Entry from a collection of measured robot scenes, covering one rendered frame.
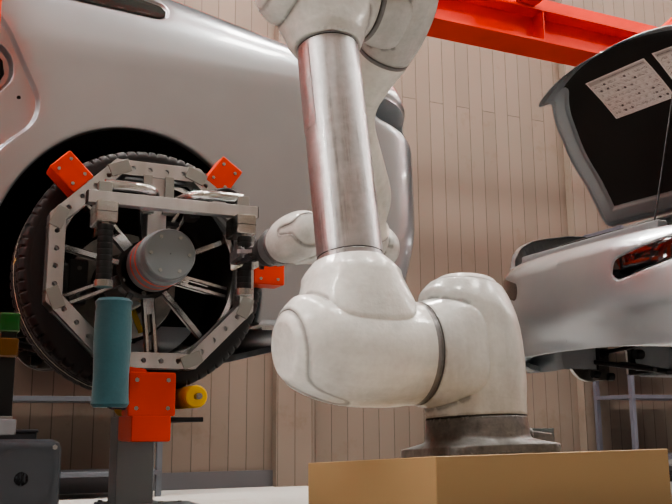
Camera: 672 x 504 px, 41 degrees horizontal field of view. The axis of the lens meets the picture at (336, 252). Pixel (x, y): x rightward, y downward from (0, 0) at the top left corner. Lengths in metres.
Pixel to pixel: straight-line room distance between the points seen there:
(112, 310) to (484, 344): 1.11
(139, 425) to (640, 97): 3.77
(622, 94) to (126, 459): 3.76
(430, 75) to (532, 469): 7.06
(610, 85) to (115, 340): 3.78
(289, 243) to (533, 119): 6.92
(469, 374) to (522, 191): 7.08
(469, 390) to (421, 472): 0.20
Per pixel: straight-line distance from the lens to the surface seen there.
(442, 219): 7.77
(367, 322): 1.22
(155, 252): 2.21
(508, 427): 1.33
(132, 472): 2.47
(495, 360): 1.33
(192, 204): 2.21
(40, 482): 2.20
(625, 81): 5.30
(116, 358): 2.18
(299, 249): 1.83
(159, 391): 2.32
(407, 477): 1.18
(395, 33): 1.57
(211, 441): 6.69
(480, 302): 1.33
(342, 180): 1.33
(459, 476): 1.14
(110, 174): 2.39
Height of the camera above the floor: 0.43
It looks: 11 degrees up
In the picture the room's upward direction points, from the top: straight up
